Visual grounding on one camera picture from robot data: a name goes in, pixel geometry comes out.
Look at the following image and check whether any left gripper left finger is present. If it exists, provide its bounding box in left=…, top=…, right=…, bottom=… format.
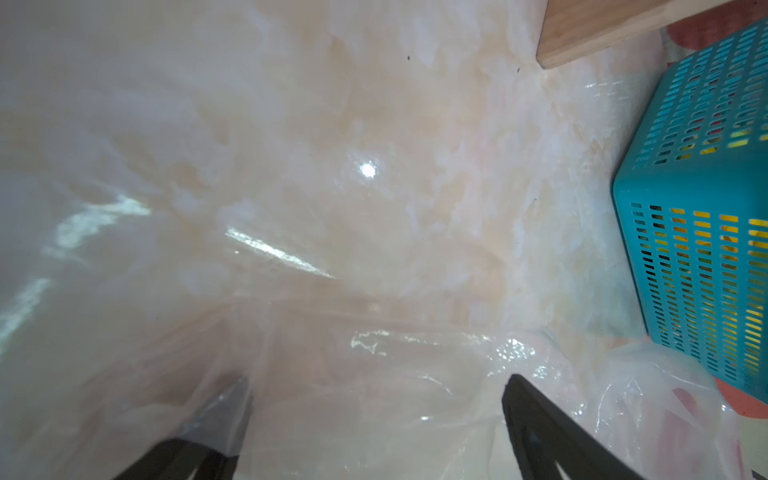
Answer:
left=116, top=376, right=252, bottom=480

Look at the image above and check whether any banana bunch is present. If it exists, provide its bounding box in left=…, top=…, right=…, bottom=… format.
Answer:
left=632, top=128, right=767, bottom=397

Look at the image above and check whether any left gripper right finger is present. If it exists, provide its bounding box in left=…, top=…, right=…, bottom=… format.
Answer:
left=501, top=374, right=641, bottom=480

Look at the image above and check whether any wooden shelf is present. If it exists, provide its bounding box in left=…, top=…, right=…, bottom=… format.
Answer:
left=536, top=0, right=726, bottom=69

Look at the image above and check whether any teal plastic basket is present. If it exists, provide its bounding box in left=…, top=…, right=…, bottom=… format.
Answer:
left=612, top=20, right=767, bottom=400

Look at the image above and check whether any zip-top bag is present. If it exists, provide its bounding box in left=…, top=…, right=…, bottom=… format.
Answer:
left=583, top=342, right=751, bottom=479
left=1, top=291, right=602, bottom=479

